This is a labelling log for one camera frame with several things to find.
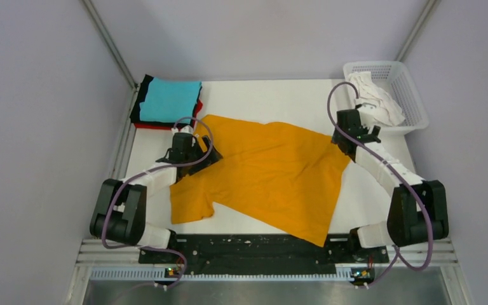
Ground yellow t-shirt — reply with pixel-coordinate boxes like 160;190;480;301
170;115;350;247

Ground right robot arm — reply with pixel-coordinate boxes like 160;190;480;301
332;109;449;262

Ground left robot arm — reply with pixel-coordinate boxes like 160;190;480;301
89;132;223;263

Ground white crumpled t-shirt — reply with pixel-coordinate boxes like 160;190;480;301
348;71;405;126

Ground cyan folded t-shirt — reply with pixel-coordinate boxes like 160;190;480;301
139;78;202;123

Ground white plastic laundry basket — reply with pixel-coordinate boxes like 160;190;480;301
343;60;429;136

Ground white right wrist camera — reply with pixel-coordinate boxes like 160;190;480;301
355;98;381;128

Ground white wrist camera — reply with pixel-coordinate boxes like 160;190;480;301
355;98;381;128
171;125;194;135

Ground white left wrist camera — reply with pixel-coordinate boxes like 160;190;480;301
171;125;194;135

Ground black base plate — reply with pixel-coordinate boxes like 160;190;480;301
139;234;390;267

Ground aluminium front rail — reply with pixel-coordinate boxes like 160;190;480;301
75;238;459;283

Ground left aluminium frame post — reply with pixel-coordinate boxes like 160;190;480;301
79;0;137;88

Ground aluminium frame post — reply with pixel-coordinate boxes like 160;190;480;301
79;0;137;88
395;0;442;62

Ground right aluminium frame post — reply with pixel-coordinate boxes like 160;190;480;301
395;0;442;62

